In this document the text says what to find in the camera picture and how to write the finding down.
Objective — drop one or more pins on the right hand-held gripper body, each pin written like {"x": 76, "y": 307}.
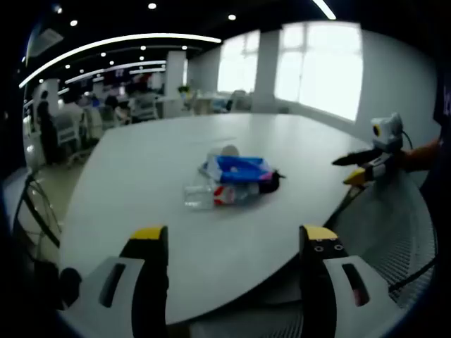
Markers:
{"x": 387, "y": 135}

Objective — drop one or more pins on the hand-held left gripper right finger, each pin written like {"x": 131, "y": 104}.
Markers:
{"x": 317, "y": 281}

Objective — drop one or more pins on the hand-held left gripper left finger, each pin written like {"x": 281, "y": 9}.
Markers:
{"x": 151, "y": 281}

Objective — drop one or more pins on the clear bottle with red label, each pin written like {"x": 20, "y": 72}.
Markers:
{"x": 208, "y": 199}

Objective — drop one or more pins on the blue tissue packet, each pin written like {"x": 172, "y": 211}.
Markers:
{"x": 243, "y": 169}

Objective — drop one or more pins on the white paper cup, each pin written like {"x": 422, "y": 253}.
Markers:
{"x": 229, "y": 151}

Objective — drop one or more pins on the grey mesh office chair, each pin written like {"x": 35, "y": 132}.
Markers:
{"x": 391, "y": 218}

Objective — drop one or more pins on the person's dark clothing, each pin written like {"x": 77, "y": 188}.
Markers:
{"x": 440, "y": 183}

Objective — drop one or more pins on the wide bright window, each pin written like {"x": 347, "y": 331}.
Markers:
{"x": 320, "y": 70}

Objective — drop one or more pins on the black office chair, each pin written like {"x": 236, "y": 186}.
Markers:
{"x": 53, "y": 281}

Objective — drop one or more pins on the white round table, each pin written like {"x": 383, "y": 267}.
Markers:
{"x": 148, "y": 176}

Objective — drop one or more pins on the white column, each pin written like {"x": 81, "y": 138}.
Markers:
{"x": 267, "y": 70}

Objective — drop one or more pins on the narrow bright window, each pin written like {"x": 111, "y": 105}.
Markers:
{"x": 237, "y": 63}

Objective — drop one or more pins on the potted green plant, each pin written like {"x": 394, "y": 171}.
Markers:
{"x": 184, "y": 88}

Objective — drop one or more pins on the curved ceiling light strip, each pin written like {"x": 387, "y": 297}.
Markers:
{"x": 105, "y": 42}

